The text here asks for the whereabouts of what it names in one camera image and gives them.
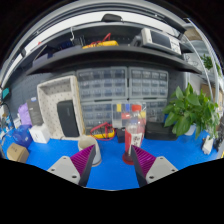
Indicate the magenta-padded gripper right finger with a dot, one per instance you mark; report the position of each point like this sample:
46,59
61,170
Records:
150,164

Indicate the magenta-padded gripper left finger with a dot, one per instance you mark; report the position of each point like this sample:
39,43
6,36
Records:
76,163

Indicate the clear red-capped drink bottle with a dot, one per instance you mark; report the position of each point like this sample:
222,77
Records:
135,130

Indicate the grey-white ceramic mug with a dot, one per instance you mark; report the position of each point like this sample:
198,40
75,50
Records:
86,143

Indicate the black flat case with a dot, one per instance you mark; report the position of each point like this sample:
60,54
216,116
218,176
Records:
160,131

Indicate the yellow multimeter with red leads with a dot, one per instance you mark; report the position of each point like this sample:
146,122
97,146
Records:
101,133

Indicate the small black white-labelled box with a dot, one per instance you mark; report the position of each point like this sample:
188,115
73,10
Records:
120,135

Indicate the black zip case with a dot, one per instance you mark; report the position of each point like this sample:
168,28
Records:
68,118

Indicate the white cardboard box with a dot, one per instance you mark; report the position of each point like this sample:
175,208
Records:
40,133

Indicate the grey small-parts drawer cabinet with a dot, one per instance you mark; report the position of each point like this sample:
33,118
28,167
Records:
101,83
148,82
98,111
155,110

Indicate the clear plastic organizer box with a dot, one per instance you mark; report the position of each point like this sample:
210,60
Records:
118,115

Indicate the brown cardboard box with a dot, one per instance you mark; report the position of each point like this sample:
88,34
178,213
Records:
17,152

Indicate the blue cardboard box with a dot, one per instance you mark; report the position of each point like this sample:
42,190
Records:
22,136

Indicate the green potted plant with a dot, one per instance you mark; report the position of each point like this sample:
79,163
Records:
186,111

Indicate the dark grey flat box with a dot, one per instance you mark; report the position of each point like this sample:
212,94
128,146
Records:
35,111

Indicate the purple plastic bag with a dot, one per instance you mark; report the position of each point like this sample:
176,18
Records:
24,114

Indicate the white polka-dot fabric bin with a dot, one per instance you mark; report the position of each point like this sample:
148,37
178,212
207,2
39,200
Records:
50,90

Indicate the black wall shelf unit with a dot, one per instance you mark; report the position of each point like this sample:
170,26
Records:
110,53

